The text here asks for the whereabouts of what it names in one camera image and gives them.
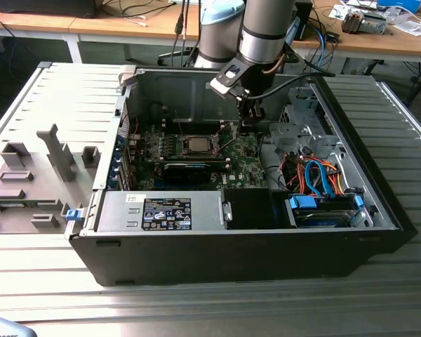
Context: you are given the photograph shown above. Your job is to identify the black graphics card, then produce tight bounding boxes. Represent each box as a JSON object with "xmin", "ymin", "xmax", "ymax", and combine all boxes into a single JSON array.
[{"xmin": 162, "ymin": 161, "xmax": 214, "ymax": 186}]

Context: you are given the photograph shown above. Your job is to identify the black PC case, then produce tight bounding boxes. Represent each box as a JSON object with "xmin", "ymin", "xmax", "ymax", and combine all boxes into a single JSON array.
[{"xmin": 65, "ymin": 65, "xmax": 419, "ymax": 287}]

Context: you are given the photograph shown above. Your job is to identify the grey metal drive cage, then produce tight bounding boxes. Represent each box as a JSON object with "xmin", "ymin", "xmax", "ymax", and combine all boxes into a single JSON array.
[{"xmin": 268, "ymin": 86, "xmax": 350, "ymax": 166}]

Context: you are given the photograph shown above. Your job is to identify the black hanging cable with plug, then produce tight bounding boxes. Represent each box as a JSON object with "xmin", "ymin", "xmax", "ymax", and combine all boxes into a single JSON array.
[{"xmin": 171, "ymin": 0, "xmax": 194, "ymax": 67}]

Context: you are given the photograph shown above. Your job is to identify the light blue data cable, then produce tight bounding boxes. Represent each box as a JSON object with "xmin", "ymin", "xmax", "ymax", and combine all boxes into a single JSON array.
[{"xmin": 302, "ymin": 157, "xmax": 330, "ymax": 199}]

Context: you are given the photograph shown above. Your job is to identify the hard disk in blue carrier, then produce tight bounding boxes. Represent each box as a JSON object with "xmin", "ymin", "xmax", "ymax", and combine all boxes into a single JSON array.
[{"xmin": 283, "ymin": 194, "xmax": 368, "ymax": 229}]

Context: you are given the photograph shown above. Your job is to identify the grey parts rack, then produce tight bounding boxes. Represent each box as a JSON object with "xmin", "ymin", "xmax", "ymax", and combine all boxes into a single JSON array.
[{"xmin": 0, "ymin": 122, "xmax": 102, "ymax": 235}]

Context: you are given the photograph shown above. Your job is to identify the metal socket cover frame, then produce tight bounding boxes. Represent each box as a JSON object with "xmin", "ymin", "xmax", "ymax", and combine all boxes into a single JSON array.
[{"xmin": 211, "ymin": 121, "xmax": 238, "ymax": 155}]

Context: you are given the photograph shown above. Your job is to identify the grey power supply unit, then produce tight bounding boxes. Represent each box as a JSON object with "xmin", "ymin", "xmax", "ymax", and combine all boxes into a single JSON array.
[{"xmin": 95, "ymin": 191, "xmax": 229, "ymax": 235}]

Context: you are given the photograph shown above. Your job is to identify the black RAM slot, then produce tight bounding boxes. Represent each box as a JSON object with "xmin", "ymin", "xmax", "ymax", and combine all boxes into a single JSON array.
[
  {"xmin": 164, "ymin": 128, "xmax": 231, "ymax": 134},
  {"xmin": 163, "ymin": 125, "xmax": 229, "ymax": 131},
  {"xmin": 163, "ymin": 121, "xmax": 227, "ymax": 128},
  {"xmin": 162, "ymin": 118, "xmax": 225, "ymax": 124}
]

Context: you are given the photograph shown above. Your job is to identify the clear plastic bag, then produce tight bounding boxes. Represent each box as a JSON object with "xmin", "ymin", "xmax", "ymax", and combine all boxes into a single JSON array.
[{"xmin": 389, "ymin": 13, "xmax": 421, "ymax": 38}]

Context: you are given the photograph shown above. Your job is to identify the green motherboard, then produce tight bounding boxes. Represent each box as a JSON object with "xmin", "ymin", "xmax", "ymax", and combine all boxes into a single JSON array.
[{"xmin": 128, "ymin": 121, "xmax": 269, "ymax": 192}]

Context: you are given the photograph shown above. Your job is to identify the light wooden desk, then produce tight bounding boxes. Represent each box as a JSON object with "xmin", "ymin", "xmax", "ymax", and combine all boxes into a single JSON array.
[{"xmin": 0, "ymin": 0, "xmax": 421, "ymax": 66}]

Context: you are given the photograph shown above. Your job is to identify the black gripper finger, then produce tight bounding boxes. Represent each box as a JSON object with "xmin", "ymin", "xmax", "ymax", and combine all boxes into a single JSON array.
[
  {"xmin": 242, "ymin": 99, "xmax": 267, "ymax": 133},
  {"xmin": 236, "ymin": 93, "xmax": 249, "ymax": 122}
]

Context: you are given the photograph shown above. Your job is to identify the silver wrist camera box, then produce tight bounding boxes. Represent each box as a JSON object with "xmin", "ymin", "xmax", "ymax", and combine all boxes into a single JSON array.
[{"xmin": 209, "ymin": 65, "xmax": 250, "ymax": 96}]

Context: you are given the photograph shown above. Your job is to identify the blue box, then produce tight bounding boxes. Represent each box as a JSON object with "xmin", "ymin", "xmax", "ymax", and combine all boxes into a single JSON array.
[{"xmin": 377, "ymin": 0, "xmax": 421, "ymax": 13}]

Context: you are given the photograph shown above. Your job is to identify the copper finned CPU cooler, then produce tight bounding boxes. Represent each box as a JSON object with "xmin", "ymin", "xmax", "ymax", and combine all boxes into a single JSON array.
[{"xmin": 340, "ymin": 9, "xmax": 365, "ymax": 35}]

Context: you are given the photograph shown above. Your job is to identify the black camera cable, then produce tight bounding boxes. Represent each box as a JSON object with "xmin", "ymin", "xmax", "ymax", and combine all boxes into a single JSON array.
[{"xmin": 247, "ymin": 72, "xmax": 337, "ymax": 98}]

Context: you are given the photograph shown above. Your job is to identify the silver CPU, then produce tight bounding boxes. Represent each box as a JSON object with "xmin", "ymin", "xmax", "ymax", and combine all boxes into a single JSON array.
[{"xmin": 186, "ymin": 137, "xmax": 208, "ymax": 152}]

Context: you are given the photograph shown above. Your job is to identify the grey rounded device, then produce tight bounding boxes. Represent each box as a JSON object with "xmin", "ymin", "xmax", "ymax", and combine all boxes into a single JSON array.
[{"xmin": 0, "ymin": 314, "xmax": 35, "ymax": 337}]

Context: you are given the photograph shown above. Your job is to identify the orange and red wire bundle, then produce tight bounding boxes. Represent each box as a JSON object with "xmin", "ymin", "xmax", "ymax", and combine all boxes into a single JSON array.
[{"xmin": 282, "ymin": 156, "xmax": 347, "ymax": 196}]

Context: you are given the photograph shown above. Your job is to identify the dark RAM stick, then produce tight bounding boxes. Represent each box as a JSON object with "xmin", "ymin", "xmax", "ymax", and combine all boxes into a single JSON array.
[{"xmin": 161, "ymin": 157, "xmax": 232, "ymax": 166}]

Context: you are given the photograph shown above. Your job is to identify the grey metal drive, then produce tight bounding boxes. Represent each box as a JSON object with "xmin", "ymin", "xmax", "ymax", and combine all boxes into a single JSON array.
[{"xmin": 361, "ymin": 13, "xmax": 389, "ymax": 35}]

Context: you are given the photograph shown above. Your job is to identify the black equipment box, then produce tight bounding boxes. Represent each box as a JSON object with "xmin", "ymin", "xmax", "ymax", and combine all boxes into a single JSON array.
[{"xmin": 0, "ymin": 0, "xmax": 99, "ymax": 19}]

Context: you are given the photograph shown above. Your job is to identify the white paper sheet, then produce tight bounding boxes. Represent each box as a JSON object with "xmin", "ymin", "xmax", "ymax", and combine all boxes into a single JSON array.
[{"xmin": 328, "ymin": 3, "xmax": 359, "ymax": 20}]

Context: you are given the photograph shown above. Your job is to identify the CPU socket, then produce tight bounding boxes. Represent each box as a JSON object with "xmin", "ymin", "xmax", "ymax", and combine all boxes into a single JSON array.
[{"xmin": 180, "ymin": 133, "xmax": 221, "ymax": 158}]

